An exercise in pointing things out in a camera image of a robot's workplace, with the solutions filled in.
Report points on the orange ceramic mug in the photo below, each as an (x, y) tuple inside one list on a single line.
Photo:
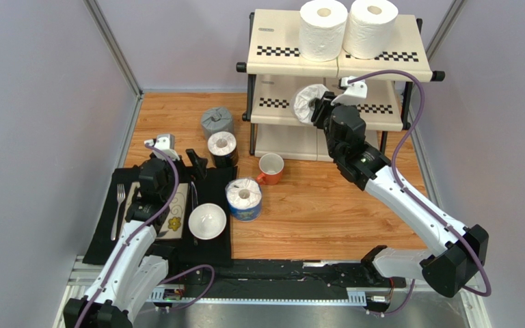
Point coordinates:
[(271, 167)]

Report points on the white embossed paper roll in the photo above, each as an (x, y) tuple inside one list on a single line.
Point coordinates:
[(369, 28)]

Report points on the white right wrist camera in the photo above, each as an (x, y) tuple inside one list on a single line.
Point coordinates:
[(354, 91)]

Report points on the silver metal fork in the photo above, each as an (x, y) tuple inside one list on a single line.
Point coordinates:
[(120, 197)]

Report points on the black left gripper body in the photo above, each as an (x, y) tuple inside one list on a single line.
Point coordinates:
[(165, 191)]

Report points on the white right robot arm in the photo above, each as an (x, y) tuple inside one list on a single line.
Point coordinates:
[(455, 253)]

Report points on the white ceramic bowl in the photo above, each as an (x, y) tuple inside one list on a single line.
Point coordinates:
[(207, 221)]

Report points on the white plastic-wrapped paper roll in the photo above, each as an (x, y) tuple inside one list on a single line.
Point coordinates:
[(301, 103)]

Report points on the floral square ceramic plate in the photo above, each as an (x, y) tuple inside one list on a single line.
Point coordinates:
[(172, 228)]

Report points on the grey-wrapped paper roll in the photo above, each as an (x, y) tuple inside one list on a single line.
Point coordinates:
[(216, 119)]

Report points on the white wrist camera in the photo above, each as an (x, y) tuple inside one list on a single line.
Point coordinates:
[(163, 146), (354, 91)]

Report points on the blue-wrapped paper roll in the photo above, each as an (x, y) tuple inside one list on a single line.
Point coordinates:
[(244, 197)]

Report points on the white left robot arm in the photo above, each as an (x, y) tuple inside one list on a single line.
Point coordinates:
[(130, 274)]

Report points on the black cloth placemat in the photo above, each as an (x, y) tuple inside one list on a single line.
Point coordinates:
[(216, 252)]

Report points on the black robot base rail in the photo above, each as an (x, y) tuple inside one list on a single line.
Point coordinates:
[(282, 282)]

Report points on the black-wrapped paper roll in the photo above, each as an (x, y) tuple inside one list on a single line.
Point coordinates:
[(223, 149)]

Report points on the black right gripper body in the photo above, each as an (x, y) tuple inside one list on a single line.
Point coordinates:
[(319, 108)]

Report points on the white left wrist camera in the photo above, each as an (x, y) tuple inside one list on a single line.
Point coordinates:
[(163, 146)]

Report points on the beige checkered three-tier shelf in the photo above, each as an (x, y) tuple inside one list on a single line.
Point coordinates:
[(276, 71)]

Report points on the plain white paper roll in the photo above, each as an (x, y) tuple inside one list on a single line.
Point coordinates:
[(322, 26)]

